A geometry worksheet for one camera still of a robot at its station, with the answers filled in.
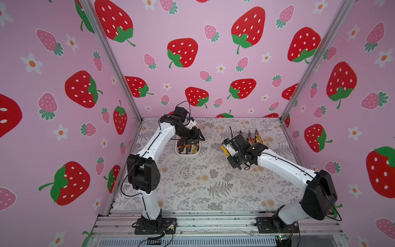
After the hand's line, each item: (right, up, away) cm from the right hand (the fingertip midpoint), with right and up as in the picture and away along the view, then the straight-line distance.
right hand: (235, 157), depth 85 cm
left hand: (-19, +10, -2) cm, 21 cm away
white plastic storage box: (-32, -1, +12) cm, 35 cm away
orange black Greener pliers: (+15, +10, +22) cm, 29 cm away
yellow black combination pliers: (+22, +11, +25) cm, 35 cm away
